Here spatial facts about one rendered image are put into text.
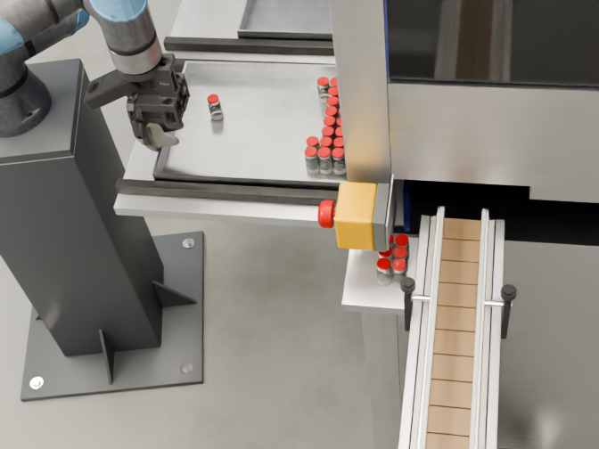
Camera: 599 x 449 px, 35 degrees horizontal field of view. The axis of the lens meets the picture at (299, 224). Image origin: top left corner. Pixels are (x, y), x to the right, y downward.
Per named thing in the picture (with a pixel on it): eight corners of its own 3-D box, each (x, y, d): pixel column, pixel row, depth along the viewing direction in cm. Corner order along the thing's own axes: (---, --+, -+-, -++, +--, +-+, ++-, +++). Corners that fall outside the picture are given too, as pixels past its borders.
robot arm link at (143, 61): (100, 55, 138) (115, 17, 143) (108, 77, 142) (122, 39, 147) (150, 57, 137) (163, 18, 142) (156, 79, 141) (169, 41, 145)
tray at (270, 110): (374, 80, 168) (373, 66, 165) (359, 197, 153) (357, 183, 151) (189, 74, 174) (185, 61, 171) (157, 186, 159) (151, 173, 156)
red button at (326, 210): (347, 212, 140) (345, 195, 137) (343, 234, 138) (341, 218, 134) (321, 210, 141) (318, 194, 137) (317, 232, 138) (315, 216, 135)
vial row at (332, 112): (344, 95, 167) (342, 77, 163) (332, 175, 156) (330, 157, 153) (332, 94, 167) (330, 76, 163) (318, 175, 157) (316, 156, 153)
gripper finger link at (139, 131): (149, 151, 154) (135, 115, 147) (140, 151, 155) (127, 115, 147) (156, 130, 157) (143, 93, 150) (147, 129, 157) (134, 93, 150)
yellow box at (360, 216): (391, 212, 141) (389, 183, 135) (386, 253, 137) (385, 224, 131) (340, 209, 142) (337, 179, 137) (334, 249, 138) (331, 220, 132)
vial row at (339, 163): (357, 95, 166) (356, 77, 162) (346, 175, 156) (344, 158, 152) (345, 95, 167) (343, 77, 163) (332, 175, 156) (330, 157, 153)
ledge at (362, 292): (441, 246, 148) (441, 239, 147) (435, 318, 141) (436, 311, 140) (352, 240, 151) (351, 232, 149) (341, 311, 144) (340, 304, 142)
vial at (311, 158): (320, 164, 158) (317, 146, 154) (318, 174, 157) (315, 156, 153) (307, 163, 158) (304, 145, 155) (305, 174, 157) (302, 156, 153)
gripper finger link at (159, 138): (183, 166, 158) (171, 128, 151) (148, 163, 159) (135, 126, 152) (186, 151, 160) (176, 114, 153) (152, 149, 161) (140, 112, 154)
